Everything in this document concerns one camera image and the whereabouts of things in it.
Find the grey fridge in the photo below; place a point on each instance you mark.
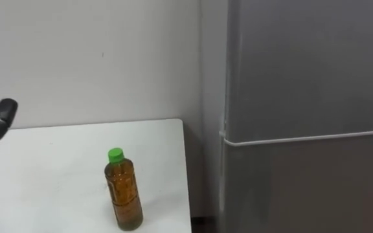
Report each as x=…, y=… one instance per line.
x=303, y=113

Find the white table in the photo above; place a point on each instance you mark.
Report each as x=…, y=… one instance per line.
x=60, y=181

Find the amber bottle with green cap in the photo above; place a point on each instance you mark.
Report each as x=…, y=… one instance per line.
x=123, y=191

